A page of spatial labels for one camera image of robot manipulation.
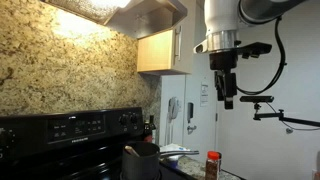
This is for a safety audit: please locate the black electric stove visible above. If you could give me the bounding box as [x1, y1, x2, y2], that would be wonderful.
[0, 106, 198, 180]

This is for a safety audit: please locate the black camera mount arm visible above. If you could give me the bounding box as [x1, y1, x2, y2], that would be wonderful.
[252, 102, 320, 128]

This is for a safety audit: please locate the spice jar with red lid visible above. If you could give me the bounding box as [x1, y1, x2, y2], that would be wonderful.
[204, 150, 222, 180]

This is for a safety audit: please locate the black bar-shaped camera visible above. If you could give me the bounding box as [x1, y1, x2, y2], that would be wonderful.
[239, 95, 275, 103]

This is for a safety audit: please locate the dark glass bottle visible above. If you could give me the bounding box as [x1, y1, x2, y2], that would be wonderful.
[148, 114, 157, 145]

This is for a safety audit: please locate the white wall phone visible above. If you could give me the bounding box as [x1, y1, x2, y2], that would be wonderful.
[164, 96, 181, 146]

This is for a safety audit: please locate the light wooden wall cabinet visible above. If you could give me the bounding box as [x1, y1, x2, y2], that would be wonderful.
[136, 24, 195, 76]

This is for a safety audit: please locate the wooden cooking stick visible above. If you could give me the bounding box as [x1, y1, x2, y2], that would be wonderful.
[124, 145, 141, 158]

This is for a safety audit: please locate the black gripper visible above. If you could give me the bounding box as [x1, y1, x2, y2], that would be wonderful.
[209, 50, 239, 110]

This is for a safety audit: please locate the silver cabinet handle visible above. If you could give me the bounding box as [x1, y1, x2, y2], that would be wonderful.
[175, 25, 183, 62]

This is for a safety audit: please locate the white paper notice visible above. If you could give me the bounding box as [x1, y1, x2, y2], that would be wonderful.
[199, 82, 210, 108]

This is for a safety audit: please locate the silver door handle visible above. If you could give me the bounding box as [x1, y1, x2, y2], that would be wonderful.
[186, 124, 198, 135]

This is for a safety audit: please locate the grey pot with steel handle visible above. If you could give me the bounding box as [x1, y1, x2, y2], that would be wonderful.
[120, 141, 200, 180]

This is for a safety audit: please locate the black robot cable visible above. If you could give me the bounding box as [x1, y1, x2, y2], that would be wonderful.
[235, 15, 288, 97]

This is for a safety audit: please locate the blue jar with white lid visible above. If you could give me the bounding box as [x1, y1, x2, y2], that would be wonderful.
[165, 155, 180, 170]

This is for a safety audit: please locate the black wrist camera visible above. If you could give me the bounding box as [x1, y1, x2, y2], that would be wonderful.
[237, 42, 273, 60]

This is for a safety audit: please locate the black stove knob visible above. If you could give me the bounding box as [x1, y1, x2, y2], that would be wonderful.
[0, 128, 16, 152]
[118, 113, 130, 126]
[129, 112, 140, 125]

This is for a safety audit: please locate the steel range hood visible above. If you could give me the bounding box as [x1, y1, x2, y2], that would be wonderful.
[39, 0, 188, 40]

